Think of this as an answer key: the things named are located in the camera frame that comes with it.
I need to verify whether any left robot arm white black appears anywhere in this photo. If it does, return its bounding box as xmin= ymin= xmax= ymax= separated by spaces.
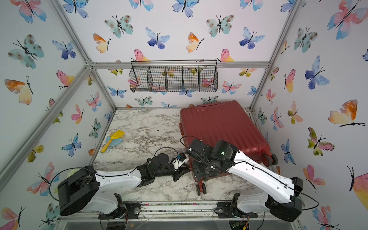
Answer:
xmin=57 ymin=153 xmax=191 ymax=219

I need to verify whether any red hard-shell suitcase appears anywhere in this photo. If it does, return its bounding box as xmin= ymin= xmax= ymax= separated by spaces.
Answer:
xmin=179 ymin=101 xmax=278 ymax=195

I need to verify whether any yellow toy shovel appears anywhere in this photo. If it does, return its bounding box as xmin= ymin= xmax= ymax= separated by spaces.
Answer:
xmin=100 ymin=130 xmax=125 ymax=153

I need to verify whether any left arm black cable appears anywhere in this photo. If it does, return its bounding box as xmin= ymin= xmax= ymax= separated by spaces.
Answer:
xmin=48 ymin=146 xmax=180 ymax=202

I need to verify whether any aluminium front mounting rail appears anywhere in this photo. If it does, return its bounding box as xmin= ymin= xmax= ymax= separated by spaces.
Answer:
xmin=60 ymin=197 xmax=301 ymax=222

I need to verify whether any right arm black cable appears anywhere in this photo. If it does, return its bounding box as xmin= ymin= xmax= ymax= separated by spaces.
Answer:
xmin=179 ymin=136 xmax=320 ymax=212

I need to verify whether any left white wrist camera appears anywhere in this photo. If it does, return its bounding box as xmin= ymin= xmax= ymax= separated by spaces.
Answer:
xmin=172 ymin=153 xmax=190 ymax=170

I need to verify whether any green white fuzzy ball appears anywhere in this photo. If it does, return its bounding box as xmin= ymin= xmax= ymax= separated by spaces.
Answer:
xmin=67 ymin=168 xmax=80 ymax=177

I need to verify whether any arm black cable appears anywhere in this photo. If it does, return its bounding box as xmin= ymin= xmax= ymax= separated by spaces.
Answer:
xmin=179 ymin=136 xmax=320 ymax=212
xmin=48 ymin=146 xmax=180 ymax=202

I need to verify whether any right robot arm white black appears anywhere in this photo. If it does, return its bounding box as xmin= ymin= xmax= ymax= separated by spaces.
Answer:
xmin=186 ymin=140 xmax=303 ymax=222

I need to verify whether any black wire wall basket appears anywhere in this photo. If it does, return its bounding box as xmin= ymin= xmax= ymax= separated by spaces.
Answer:
xmin=128 ymin=59 xmax=218 ymax=93

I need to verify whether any light blue toy piece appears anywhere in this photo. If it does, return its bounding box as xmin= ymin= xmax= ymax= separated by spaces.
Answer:
xmin=106 ymin=136 xmax=123 ymax=152

